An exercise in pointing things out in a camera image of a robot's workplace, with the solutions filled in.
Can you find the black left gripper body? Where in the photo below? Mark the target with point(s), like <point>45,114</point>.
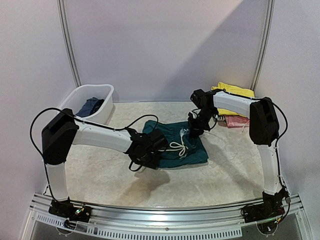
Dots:
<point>147,160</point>

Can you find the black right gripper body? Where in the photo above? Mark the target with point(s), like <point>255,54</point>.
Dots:
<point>194,128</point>

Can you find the navy blue garment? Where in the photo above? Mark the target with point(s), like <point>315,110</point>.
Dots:
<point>91,106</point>

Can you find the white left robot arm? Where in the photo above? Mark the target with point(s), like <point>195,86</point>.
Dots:
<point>66,130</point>

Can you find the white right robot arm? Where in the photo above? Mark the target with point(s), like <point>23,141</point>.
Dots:
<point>263,127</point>

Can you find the white plastic laundry basket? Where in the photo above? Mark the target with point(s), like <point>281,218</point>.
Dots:
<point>77,98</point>

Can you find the black white patterned garment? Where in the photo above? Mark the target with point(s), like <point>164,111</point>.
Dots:
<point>220,118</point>

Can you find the pink folded garment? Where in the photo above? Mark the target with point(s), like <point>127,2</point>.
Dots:
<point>236,121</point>

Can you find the yellow folded shorts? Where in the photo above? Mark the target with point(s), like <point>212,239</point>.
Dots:
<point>234,90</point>

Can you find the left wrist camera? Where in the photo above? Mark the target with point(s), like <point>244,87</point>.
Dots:
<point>158,140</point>

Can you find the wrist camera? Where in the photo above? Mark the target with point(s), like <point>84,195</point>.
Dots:
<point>158,140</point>
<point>199,98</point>

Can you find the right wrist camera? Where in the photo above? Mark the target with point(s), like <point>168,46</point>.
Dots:
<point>199,98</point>

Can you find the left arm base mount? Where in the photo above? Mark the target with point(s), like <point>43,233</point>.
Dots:
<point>71,212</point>

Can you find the right aluminium frame post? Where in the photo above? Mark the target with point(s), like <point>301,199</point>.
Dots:
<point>263,44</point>

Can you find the aluminium frame post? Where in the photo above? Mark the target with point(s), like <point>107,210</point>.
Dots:
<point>68,43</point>
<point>263,44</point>

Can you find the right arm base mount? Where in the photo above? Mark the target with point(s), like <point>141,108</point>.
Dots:
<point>268,214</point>

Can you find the aluminium front rail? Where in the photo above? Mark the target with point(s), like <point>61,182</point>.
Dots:
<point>222,222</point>

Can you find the left aluminium frame post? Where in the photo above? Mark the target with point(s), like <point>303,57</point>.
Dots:
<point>68,43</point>

